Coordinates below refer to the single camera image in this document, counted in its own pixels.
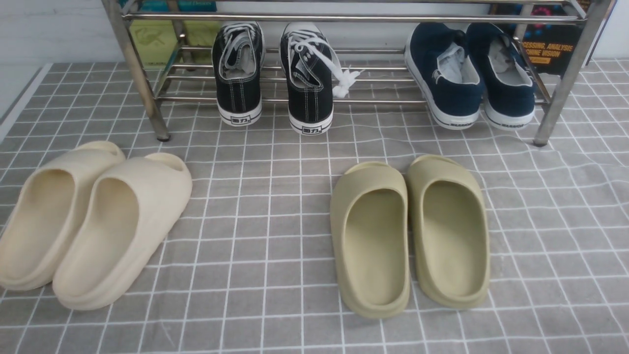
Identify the black canvas sneaker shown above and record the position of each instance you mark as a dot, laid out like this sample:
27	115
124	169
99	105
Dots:
238	54
314	77

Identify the metal shoe rack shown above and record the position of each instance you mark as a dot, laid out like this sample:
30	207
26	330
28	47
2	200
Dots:
188	76

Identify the olive slide slipper left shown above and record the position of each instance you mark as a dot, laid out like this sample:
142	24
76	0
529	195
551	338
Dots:
368	217

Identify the olive slide slipper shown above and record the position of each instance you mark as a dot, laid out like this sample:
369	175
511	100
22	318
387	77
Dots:
450	232
368	217

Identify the grey checked floor cloth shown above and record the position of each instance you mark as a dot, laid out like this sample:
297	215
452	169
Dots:
249	267

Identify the olive slide slipper right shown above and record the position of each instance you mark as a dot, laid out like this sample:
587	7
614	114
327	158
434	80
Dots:
450	232

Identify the navy sneaker left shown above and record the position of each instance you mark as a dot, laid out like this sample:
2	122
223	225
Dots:
438	58

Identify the navy sneaker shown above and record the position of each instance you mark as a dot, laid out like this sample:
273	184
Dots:
438	58
510	90

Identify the cream slide slipper right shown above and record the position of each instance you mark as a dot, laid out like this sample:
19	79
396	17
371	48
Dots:
132	208

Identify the cream slide slipper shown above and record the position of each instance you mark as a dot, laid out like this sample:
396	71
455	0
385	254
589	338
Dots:
50	210
132	208

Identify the yellow-green book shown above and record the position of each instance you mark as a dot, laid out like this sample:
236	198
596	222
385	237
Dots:
155	40

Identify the navy sneaker right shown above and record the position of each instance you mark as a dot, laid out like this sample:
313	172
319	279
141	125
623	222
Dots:
510	90

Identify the teal book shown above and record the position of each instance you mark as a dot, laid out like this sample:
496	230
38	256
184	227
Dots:
161	6

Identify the dark machine vision book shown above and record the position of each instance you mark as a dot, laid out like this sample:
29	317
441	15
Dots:
549	47

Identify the cream slide slipper left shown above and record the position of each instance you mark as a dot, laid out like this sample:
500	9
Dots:
50	210

